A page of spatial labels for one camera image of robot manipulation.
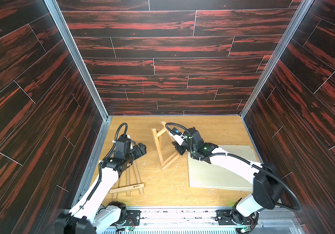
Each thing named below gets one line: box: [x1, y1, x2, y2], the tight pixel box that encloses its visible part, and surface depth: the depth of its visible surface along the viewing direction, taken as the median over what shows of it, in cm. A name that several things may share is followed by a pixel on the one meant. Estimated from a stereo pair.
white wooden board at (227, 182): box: [188, 174, 254, 192], surface depth 89 cm
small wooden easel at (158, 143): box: [151, 120, 181, 172], surface depth 78 cm
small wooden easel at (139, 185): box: [109, 159, 145, 200], surface depth 83 cm
